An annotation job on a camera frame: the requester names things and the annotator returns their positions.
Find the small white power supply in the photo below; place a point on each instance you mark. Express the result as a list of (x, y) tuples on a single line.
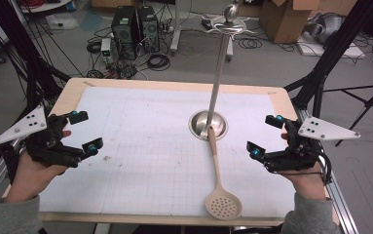
[(106, 48)]

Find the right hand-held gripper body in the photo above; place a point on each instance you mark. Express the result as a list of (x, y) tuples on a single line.
[(299, 156)]

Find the round white table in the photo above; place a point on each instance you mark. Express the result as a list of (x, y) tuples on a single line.
[(47, 6)]

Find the metal utensil stand with hooks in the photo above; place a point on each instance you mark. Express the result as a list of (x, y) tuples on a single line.
[(218, 74)]

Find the beige slotted spoon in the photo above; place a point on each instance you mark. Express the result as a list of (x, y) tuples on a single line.
[(215, 162)]

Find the black tripod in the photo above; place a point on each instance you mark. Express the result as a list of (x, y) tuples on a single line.
[(365, 104)]

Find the person's left hand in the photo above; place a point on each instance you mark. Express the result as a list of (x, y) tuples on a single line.
[(28, 182)]

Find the grey bag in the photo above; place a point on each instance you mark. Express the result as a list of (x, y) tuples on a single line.
[(325, 27)]

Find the black computer tower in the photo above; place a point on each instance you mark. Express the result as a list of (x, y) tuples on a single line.
[(124, 32), (149, 29)]

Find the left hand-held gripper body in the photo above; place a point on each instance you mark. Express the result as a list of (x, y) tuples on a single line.
[(49, 146)]

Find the large cardboard box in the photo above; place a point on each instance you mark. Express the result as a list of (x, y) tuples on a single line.
[(284, 22)]

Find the white stand leg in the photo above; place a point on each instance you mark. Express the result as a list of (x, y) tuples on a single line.
[(176, 29)]

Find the person's right hand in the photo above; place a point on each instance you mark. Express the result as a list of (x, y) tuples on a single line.
[(309, 185)]

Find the white grid paper mat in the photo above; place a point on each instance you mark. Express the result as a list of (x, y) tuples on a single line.
[(141, 130)]

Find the black metal frame stand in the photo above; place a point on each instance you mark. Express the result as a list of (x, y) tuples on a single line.
[(336, 42), (17, 39)]

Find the flat white board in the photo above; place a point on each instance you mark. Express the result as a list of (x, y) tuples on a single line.
[(333, 52)]

